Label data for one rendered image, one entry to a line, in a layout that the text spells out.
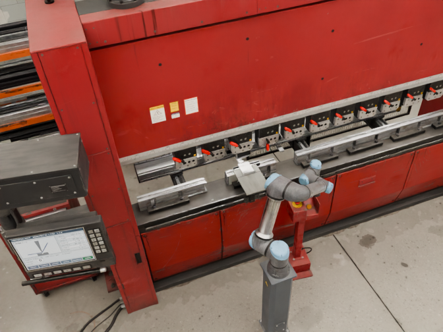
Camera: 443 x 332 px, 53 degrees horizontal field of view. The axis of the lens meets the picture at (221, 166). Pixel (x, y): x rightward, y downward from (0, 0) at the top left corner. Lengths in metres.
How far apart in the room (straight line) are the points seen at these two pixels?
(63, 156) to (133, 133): 0.75
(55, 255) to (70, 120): 0.68
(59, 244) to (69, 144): 0.53
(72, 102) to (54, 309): 2.12
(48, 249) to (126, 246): 0.83
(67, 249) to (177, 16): 1.31
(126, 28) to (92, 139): 0.60
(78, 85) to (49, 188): 0.52
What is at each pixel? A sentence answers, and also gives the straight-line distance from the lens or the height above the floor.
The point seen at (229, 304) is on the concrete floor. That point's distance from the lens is 3.72.
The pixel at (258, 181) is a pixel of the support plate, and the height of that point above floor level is 1.00.
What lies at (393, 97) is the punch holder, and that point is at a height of 1.30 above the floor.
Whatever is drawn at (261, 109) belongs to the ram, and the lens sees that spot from 2.95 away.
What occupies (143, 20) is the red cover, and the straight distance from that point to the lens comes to 2.39.
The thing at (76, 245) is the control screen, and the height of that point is 1.45.
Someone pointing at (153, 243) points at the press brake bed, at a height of 0.63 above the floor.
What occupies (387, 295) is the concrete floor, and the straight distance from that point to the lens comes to 3.92.
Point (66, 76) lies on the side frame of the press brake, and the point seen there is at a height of 2.15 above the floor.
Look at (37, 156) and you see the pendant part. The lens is 2.15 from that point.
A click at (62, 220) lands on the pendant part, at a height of 1.57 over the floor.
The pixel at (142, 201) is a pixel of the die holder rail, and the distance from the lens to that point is 3.15.
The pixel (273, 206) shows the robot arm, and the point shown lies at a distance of 2.69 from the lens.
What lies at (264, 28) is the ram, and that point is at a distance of 2.66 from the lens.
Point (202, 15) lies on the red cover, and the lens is 2.47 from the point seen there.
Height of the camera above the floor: 3.23
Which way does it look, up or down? 43 degrees down
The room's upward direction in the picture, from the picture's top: 4 degrees counter-clockwise
